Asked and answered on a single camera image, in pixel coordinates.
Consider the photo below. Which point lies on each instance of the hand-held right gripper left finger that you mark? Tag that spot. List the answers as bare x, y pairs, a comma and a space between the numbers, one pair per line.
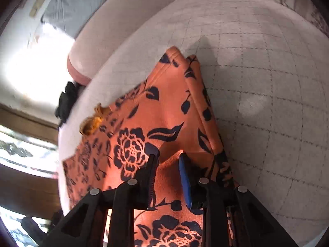
146, 180

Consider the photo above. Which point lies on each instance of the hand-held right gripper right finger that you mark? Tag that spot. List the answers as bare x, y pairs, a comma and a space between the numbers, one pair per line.
185, 180

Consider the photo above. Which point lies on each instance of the orange floral shirt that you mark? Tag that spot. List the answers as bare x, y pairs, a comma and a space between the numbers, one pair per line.
164, 108

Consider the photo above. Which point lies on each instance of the black clothes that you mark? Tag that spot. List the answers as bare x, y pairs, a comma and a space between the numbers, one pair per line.
65, 103

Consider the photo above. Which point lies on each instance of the white quilted bed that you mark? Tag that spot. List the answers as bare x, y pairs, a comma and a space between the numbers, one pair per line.
257, 82

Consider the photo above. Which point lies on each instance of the stained glass window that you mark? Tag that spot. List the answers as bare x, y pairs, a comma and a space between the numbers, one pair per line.
20, 154

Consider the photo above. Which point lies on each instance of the pink bolster cushion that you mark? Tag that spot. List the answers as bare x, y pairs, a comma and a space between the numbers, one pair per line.
115, 30

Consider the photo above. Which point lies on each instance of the grey pillow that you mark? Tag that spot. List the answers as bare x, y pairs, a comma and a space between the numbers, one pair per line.
77, 5

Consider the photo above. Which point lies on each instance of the wooden window frame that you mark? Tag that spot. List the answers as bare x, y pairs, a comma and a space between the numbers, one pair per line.
25, 190

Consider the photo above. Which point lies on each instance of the beige wall switch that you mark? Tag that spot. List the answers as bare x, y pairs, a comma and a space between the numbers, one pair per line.
34, 10
41, 0

